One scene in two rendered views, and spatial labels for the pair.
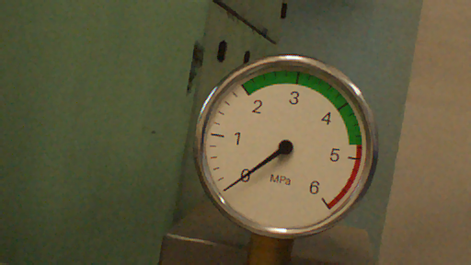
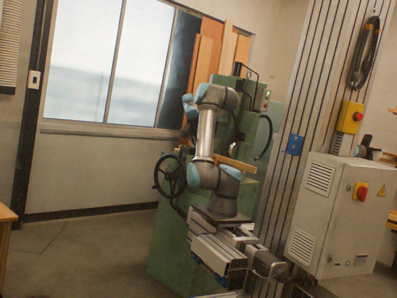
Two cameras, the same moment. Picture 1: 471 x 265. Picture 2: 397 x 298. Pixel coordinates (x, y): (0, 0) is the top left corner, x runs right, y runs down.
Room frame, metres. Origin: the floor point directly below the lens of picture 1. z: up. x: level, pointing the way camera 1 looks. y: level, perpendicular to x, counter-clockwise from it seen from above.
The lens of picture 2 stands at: (-1.73, -1.21, 1.40)
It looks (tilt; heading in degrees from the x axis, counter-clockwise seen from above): 9 degrees down; 32
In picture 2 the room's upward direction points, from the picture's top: 12 degrees clockwise
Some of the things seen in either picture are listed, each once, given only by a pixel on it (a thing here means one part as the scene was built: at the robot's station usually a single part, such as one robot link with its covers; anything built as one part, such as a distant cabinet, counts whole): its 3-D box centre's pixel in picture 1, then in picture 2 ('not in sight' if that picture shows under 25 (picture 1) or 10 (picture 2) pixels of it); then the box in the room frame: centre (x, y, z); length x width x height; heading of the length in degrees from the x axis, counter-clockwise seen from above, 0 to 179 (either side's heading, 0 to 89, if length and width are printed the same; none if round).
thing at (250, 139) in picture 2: not in sight; (237, 128); (0.94, 0.16, 1.16); 0.22 x 0.22 x 0.72; 83
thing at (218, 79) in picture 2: not in sight; (219, 98); (0.65, 0.20, 1.35); 0.18 x 0.18 x 0.31
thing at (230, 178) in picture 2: not in sight; (227, 179); (0.00, -0.33, 0.98); 0.13 x 0.12 x 0.14; 137
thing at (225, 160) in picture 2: not in sight; (221, 159); (0.63, 0.07, 0.95); 0.55 x 0.02 x 0.04; 83
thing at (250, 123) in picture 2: not in sight; (250, 122); (0.84, 0.02, 1.23); 0.09 x 0.08 x 0.15; 173
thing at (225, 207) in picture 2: not in sight; (223, 202); (0.00, -0.33, 0.87); 0.15 x 0.15 x 0.10
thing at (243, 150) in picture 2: not in sight; (242, 151); (0.81, 0.02, 1.02); 0.09 x 0.07 x 0.12; 83
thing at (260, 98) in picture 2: not in sight; (262, 99); (0.95, 0.02, 1.40); 0.10 x 0.06 x 0.16; 173
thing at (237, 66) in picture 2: not in sight; (236, 74); (0.79, 0.18, 1.54); 0.08 x 0.08 x 0.17; 83
